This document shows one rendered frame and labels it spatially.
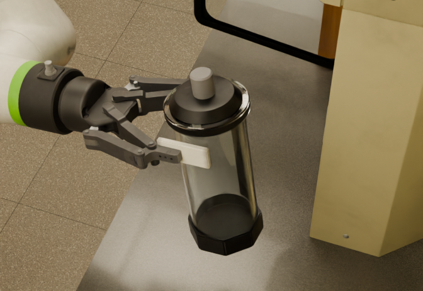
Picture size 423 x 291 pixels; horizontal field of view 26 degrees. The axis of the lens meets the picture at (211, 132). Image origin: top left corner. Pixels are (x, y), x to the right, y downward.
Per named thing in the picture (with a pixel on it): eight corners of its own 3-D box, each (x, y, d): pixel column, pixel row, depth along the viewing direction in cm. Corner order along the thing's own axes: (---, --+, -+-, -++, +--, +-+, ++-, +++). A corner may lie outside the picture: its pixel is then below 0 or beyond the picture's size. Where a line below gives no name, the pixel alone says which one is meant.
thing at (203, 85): (255, 99, 116) (250, 57, 112) (225, 145, 110) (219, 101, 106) (191, 88, 120) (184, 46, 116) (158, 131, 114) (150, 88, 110)
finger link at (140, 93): (116, 121, 124) (116, 114, 125) (199, 111, 123) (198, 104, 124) (111, 97, 121) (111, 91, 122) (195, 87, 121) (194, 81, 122)
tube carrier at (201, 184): (276, 205, 128) (262, 82, 115) (246, 259, 121) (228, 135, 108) (207, 190, 133) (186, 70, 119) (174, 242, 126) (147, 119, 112)
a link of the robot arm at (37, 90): (64, 106, 134) (29, 145, 127) (46, 39, 126) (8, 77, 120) (99, 114, 131) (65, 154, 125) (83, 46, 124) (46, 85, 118)
